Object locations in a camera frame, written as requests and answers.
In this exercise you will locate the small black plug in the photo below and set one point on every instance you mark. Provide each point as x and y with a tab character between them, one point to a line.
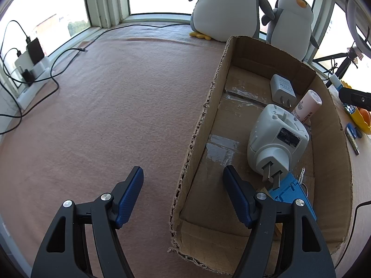
28	77

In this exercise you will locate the blue round tape measure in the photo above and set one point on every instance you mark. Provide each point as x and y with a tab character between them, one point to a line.
355	132

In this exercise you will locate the black tripod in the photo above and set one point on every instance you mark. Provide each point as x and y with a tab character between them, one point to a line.
337	64

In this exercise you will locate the large plush penguin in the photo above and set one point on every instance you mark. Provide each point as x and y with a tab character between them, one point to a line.
221	19

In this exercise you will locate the white charger block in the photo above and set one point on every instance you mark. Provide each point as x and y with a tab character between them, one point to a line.
282	91

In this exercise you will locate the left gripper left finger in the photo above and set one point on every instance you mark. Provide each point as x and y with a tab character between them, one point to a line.
109	213

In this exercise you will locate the pink blanket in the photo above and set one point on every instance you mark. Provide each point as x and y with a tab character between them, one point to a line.
158	99

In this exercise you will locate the black power adapter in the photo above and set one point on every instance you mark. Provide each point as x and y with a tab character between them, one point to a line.
34	50

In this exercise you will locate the brown cardboard box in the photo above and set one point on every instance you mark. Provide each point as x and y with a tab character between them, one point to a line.
204	226

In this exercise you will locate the small plush penguin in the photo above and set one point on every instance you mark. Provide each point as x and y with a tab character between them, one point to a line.
290	30

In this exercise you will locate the yellow fruit bowl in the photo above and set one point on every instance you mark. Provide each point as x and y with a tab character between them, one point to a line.
357	118

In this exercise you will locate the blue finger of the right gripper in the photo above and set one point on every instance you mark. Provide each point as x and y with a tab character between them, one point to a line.
355	97

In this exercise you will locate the white round plug adapter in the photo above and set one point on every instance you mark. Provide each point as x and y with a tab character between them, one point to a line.
277	142

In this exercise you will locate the patterned white lighter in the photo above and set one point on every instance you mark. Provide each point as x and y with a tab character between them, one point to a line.
352	141

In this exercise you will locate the blue phone stand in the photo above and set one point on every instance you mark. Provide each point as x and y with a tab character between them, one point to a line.
289	191

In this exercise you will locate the white power strip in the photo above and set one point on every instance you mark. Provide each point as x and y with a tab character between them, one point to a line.
40	71

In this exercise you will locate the pink white tube bottle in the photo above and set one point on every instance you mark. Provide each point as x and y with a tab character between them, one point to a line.
307	106

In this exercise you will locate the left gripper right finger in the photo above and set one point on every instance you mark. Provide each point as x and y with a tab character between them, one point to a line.
257	213

